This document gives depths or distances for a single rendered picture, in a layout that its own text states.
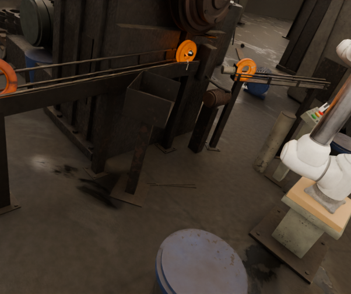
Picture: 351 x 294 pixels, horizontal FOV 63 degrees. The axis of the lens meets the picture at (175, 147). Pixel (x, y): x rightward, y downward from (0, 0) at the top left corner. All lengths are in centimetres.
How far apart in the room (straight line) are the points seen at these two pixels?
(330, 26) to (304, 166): 295
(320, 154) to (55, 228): 135
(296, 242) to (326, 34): 304
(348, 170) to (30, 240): 154
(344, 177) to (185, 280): 97
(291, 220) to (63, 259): 121
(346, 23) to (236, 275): 364
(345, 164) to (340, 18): 293
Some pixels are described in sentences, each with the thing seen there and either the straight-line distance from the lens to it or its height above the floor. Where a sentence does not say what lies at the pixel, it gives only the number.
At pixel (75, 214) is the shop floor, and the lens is 163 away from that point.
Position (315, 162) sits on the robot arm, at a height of 60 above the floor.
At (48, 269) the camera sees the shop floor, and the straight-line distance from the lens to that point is 144.
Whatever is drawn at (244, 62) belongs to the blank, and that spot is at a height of 75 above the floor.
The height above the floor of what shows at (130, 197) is 1.
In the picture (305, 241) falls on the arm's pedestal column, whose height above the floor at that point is 14.
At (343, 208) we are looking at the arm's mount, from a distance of 180.
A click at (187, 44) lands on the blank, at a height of 82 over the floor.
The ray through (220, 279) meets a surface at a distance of 103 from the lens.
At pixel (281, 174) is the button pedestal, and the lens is 239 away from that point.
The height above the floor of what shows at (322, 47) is 78.
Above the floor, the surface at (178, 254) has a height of 43.
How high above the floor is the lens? 123
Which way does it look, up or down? 33 degrees down
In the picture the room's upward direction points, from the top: 18 degrees clockwise
